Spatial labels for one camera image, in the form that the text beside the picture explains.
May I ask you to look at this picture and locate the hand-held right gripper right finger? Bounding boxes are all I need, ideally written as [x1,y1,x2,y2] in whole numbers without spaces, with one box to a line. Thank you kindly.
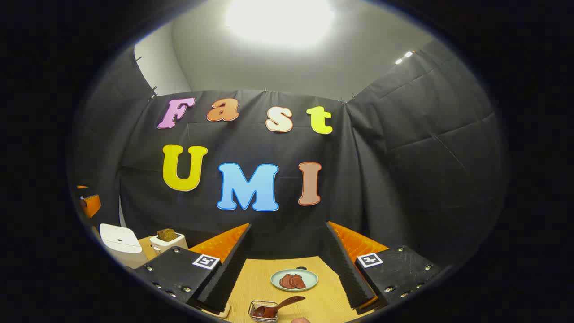
[324,221,442,314]

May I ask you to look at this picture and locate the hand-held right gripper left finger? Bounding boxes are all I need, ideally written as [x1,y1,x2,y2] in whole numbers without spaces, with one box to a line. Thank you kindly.
[135,223,252,319]

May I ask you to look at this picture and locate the clear chopstick holder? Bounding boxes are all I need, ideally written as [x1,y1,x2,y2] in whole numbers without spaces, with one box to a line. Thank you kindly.
[248,300,279,323]

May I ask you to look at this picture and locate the white rice cooker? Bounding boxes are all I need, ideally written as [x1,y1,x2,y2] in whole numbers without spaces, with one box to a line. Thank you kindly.
[99,223,148,270]

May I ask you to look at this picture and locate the brown wooden spoon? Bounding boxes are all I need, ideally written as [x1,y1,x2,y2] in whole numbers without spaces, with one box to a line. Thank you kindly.
[253,296,306,319]

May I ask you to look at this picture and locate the pale green plate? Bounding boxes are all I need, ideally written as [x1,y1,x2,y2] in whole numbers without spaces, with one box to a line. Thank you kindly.
[270,268,319,292]

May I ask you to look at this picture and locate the white toaster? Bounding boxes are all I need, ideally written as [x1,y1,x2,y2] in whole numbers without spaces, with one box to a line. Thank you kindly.
[149,229,189,254]

